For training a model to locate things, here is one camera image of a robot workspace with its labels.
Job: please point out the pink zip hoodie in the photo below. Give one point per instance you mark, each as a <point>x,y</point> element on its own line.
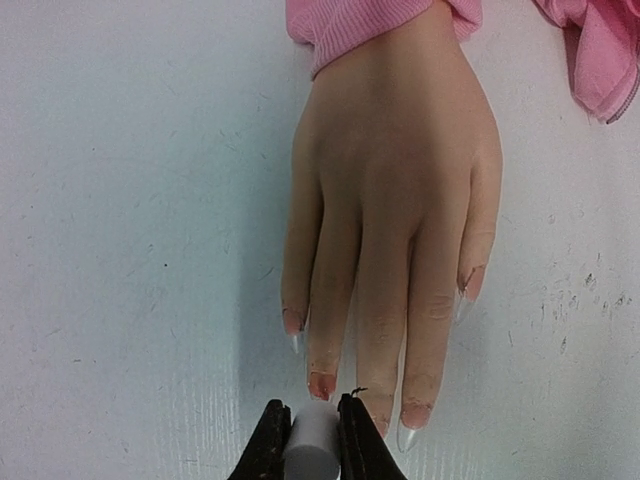
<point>603,61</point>

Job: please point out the mannequin hand with long nails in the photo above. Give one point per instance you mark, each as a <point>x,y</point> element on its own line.
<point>396,178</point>

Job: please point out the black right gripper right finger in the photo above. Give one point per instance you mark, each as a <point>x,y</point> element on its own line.
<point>364,454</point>

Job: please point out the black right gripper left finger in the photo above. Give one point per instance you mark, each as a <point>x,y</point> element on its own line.
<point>263,456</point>

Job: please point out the white nail polish cap brush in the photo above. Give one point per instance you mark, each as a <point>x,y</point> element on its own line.
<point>312,451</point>

